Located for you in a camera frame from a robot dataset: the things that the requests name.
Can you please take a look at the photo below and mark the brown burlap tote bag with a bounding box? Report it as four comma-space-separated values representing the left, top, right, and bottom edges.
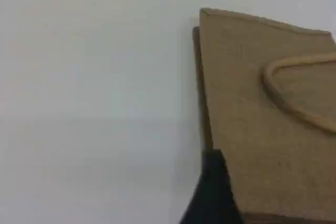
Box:
193, 7, 336, 224

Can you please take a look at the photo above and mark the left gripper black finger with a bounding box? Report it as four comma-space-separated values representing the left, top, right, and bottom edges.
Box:
180, 149, 244, 224

